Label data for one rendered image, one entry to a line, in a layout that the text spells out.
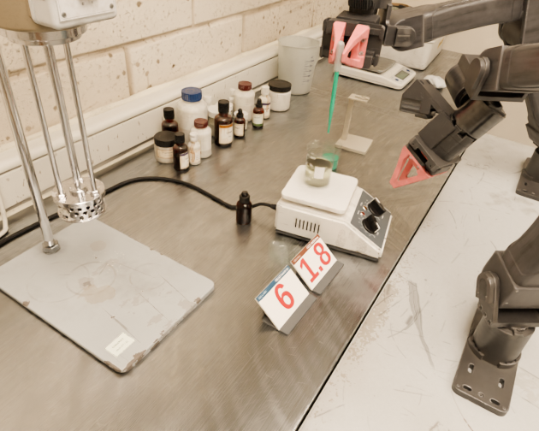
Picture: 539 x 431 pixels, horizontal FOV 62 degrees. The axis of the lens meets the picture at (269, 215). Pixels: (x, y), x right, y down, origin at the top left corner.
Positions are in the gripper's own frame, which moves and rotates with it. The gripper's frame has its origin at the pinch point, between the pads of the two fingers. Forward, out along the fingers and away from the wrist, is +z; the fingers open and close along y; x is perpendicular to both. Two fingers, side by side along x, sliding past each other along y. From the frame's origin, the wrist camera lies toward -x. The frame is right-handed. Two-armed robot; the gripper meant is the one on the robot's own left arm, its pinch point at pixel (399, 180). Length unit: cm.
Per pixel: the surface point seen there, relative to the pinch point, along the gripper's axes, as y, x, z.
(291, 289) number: 24.5, 6.7, 13.2
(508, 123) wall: -145, -15, 15
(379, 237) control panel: 5.0, 6.3, 7.2
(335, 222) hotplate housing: 11.5, 0.6, 8.5
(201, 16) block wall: -5, -66, 19
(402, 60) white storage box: -93, -52, 16
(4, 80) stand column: 53, -33, 9
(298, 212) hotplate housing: 14.2, -4.7, 12.0
